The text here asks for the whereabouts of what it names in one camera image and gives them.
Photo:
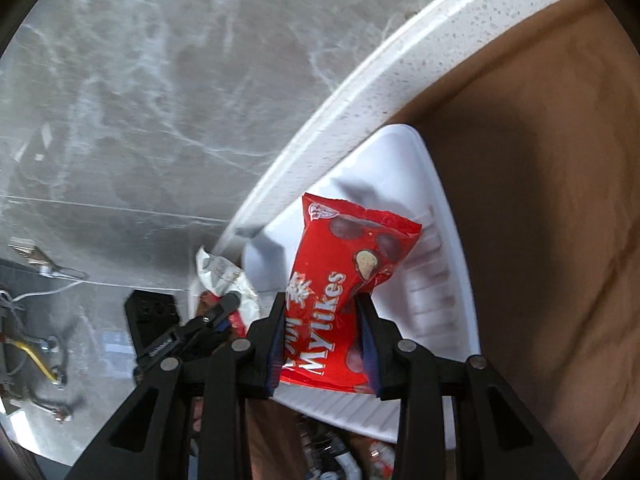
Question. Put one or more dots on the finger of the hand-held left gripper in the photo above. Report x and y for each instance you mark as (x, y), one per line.
(215, 312)

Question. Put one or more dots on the brown tablecloth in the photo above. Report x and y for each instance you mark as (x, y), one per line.
(550, 210)

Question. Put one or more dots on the red snack packet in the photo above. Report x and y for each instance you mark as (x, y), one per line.
(325, 280)

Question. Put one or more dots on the white speckled round table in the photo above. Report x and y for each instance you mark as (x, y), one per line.
(425, 50)

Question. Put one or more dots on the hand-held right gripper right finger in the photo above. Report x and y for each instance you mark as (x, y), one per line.
(371, 360)

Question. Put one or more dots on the beige power strip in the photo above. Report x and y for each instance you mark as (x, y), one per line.
(29, 255)

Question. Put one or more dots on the white plastic tray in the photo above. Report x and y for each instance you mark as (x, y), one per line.
(400, 170)

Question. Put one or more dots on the black white snack packet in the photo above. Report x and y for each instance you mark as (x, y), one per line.
(327, 452)

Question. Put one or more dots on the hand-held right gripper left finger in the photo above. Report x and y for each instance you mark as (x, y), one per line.
(275, 355)

